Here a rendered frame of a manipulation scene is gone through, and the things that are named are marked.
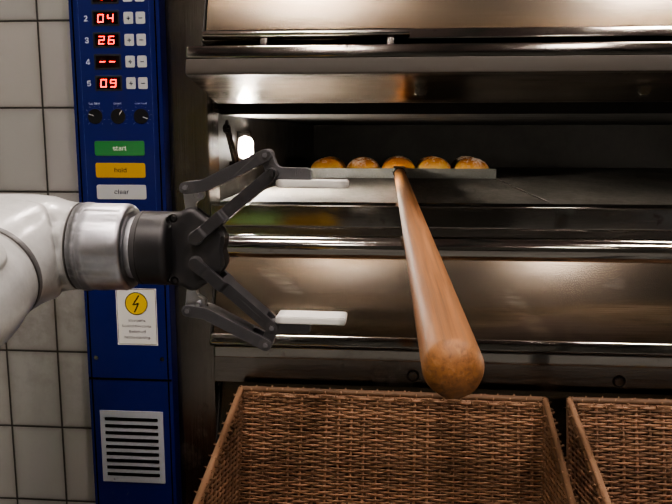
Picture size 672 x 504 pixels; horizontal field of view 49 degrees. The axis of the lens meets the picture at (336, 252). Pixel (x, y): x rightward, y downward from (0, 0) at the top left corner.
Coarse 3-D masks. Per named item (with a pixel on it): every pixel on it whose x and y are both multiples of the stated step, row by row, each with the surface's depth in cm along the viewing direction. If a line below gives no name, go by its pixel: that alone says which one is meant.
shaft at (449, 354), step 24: (408, 192) 120; (408, 216) 88; (408, 240) 71; (432, 240) 70; (408, 264) 61; (432, 264) 55; (432, 288) 46; (432, 312) 41; (456, 312) 41; (432, 336) 37; (456, 336) 35; (432, 360) 35; (456, 360) 34; (480, 360) 35; (432, 384) 35; (456, 384) 34
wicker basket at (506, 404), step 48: (240, 432) 133; (288, 432) 132; (336, 432) 132; (384, 432) 130; (432, 432) 129; (480, 432) 129; (528, 432) 128; (240, 480) 132; (336, 480) 130; (384, 480) 130; (432, 480) 129; (480, 480) 128; (528, 480) 127
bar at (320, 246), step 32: (256, 256) 95; (288, 256) 95; (320, 256) 94; (352, 256) 94; (384, 256) 93; (448, 256) 93; (480, 256) 92; (512, 256) 92; (544, 256) 91; (576, 256) 91; (608, 256) 91; (640, 256) 90
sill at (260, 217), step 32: (224, 224) 133; (256, 224) 132; (288, 224) 132; (320, 224) 131; (352, 224) 130; (384, 224) 130; (448, 224) 129; (480, 224) 129; (512, 224) 128; (544, 224) 128; (576, 224) 127; (608, 224) 127; (640, 224) 126
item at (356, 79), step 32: (192, 64) 114; (224, 64) 114; (256, 64) 113; (288, 64) 113; (320, 64) 112; (352, 64) 112; (384, 64) 112; (416, 64) 111; (448, 64) 111; (480, 64) 110; (512, 64) 110; (544, 64) 110; (576, 64) 109; (608, 64) 109; (640, 64) 108; (224, 96) 128; (256, 96) 128; (288, 96) 127; (320, 96) 127; (352, 96) 127; (384, 96) 126; (416, 96) 126; (448, 96) 126; (480, 96) 125; (512, 96) 125; (544, 96) 125; (576, 96) 124; (608, 96) 124
